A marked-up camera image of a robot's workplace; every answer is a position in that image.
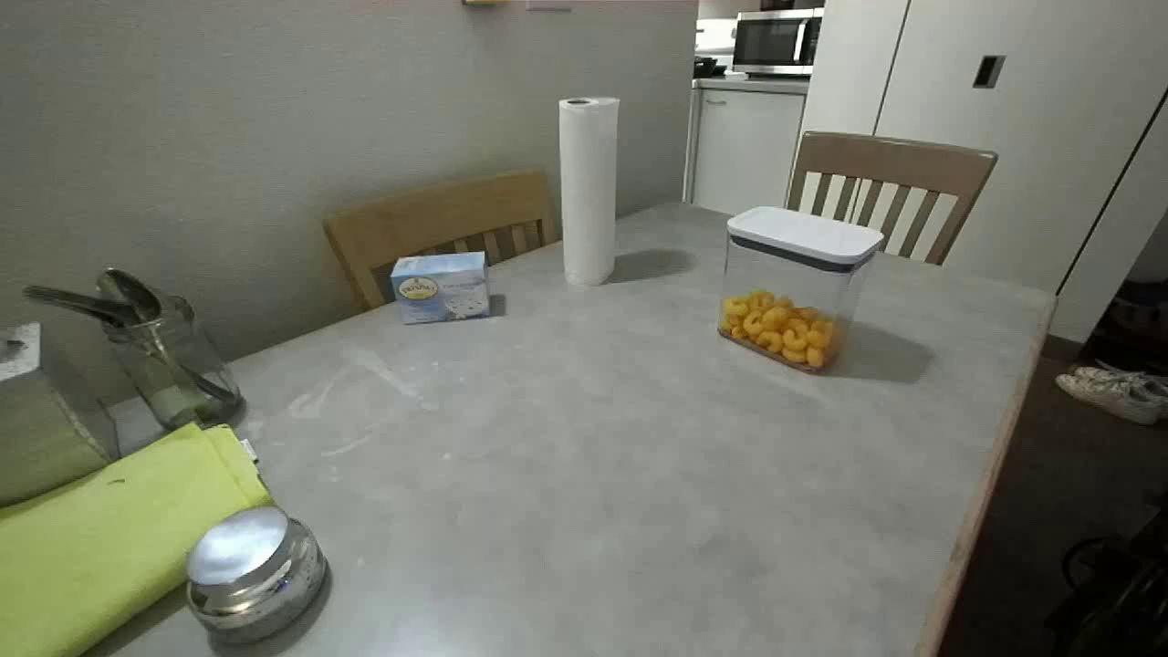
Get clear plastic container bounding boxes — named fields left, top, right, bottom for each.
left=719, top=232, right=877, bottom=377

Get white container lid with button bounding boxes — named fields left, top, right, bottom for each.
left=723, top=204, right=888, bottom=271

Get white paper towel roll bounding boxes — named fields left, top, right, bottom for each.
left=556, top=96, right=626, bottom=292

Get light blue cardboard box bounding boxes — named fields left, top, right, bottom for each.
left=386, top=247, right=494, bottom=330

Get wooden chair with solid backrest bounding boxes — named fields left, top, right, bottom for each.
left=323, top=168, right=562, bottom=315

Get orange snack pieces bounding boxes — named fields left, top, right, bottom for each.
left=719, top=289, right=843, bottom=377

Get white kitchen cabinet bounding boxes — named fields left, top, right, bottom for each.
left=685, top=75, right=812, bottom=218

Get microwave oven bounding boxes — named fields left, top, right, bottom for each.
left=731, top=6, right=829, bottom=81

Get wooden chair with slatted backrest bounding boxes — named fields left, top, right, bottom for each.
left=786, top=126, right=1000, bottom=271

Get round silver metal tin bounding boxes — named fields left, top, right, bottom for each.
left=181, top=504, right=331, bottom=646

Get glass utensil jar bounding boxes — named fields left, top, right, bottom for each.
left=101, top=292, right=250, bottom=429

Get metal kitchen utensils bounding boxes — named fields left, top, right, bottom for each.
left=23, top=268, right=168, bottom=333

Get lime green cloth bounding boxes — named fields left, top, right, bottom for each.
left=0, top=420, right=274, bottom=657

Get white shoes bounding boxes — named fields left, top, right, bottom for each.
left=1055, top=361, right=1168, bottom=427

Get dark wheeled object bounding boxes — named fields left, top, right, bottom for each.
left=1053, top=495, right=1168, bottom=657

